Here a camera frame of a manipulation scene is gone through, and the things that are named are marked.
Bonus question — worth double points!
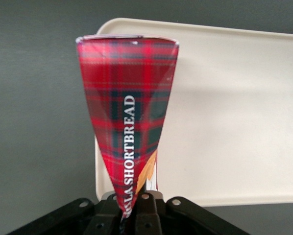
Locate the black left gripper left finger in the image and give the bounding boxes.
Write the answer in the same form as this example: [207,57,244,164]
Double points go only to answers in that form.
[87,191,124,235]

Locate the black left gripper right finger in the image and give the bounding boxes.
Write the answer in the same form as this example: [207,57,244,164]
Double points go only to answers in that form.
[134,190,167,235]

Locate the red tartan shortbread cookie box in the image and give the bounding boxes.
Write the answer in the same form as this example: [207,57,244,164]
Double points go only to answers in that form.
[75,33,180,235]

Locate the cream plastic tray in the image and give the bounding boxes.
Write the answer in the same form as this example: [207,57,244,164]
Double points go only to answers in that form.
[94,17,293,208]

